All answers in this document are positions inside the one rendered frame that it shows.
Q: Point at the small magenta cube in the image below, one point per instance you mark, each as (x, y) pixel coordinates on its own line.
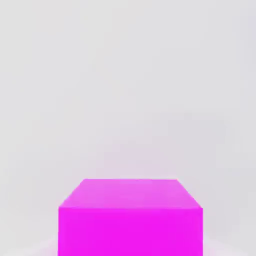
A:
(130, 224)

